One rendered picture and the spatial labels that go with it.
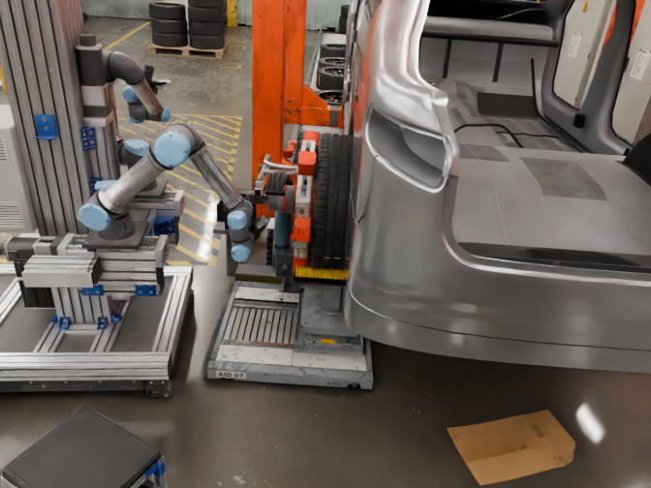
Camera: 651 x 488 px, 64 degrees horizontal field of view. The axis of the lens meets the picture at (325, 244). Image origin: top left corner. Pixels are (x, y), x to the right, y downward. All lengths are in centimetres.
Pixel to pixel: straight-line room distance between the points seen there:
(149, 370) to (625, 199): 233
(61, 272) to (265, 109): 131
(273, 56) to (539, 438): 226
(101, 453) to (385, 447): 119
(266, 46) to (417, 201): 159
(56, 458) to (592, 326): 180
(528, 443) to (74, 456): 191
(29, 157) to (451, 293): 180
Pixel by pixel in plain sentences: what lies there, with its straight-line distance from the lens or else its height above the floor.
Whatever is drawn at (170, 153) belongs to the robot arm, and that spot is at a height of 126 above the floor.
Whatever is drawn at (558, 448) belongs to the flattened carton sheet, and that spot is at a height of 1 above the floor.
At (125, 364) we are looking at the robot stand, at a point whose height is 23.
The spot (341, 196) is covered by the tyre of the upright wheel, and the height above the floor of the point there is 101.
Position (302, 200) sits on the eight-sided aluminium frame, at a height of 97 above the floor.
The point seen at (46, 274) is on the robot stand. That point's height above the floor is 72.
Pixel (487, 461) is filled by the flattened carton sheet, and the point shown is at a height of 1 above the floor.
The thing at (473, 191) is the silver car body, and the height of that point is 101.
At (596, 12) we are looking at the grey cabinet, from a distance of 780.
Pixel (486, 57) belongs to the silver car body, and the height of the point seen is 122.
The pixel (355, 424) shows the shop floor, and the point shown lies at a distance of 260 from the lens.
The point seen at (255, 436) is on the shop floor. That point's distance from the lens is 253.
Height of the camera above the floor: 192
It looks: 29 degrees down
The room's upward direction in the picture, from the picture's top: 5 degrees clockwise
